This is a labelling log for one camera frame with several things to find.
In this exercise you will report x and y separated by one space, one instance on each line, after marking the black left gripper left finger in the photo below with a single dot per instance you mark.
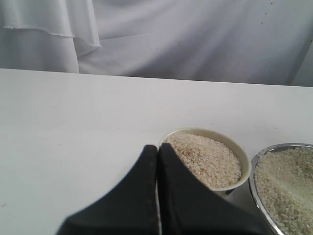
130 208

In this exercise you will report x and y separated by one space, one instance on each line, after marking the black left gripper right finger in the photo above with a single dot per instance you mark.
188 207

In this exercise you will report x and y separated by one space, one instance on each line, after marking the rice in small bowl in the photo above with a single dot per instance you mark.
212 162

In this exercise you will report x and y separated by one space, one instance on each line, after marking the small white ceramic bowl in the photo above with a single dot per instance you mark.
231 144

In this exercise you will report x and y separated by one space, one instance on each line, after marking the rice heap on plate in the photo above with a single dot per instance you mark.
284 182

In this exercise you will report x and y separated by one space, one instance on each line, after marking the large steel plate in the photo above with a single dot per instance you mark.
252 186

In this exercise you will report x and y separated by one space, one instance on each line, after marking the white backdrop curtain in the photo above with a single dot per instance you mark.
243 41

